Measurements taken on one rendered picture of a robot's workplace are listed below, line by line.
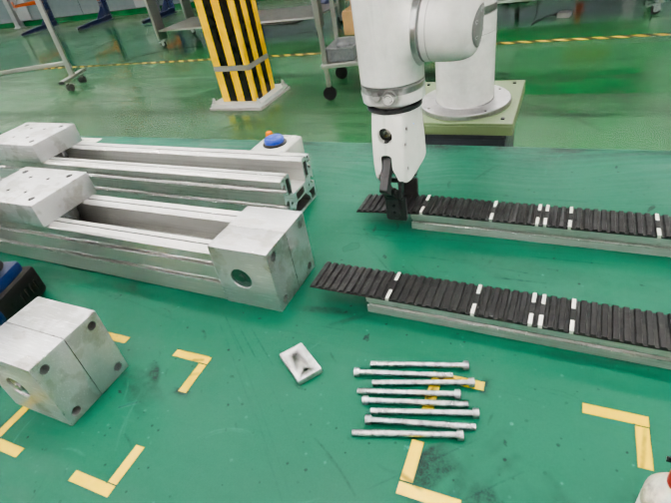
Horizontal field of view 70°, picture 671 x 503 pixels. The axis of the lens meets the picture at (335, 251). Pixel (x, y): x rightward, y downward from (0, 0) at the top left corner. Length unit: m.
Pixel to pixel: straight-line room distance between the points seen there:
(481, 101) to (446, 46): 0.49
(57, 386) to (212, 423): 0.17
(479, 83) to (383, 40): 0.47
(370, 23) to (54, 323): 0.50
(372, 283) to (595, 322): 0.25
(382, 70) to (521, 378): 0.39
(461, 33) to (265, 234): 0.33
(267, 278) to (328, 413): 0.19
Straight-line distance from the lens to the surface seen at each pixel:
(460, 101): 1.07
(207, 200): 0.89
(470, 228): 0.73
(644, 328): 0.58
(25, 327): 0.65
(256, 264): 0.61
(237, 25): 3.88
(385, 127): 0.65
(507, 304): 0.58
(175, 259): 0.70
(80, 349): 0.61
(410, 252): 0.70
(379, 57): 0.63
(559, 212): 0.74
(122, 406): 0.63
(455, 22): 0.60
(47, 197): 0.88
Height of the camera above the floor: 1.20
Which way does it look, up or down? 36 degrees down
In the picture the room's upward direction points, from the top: 11 degrees counter-clockwise
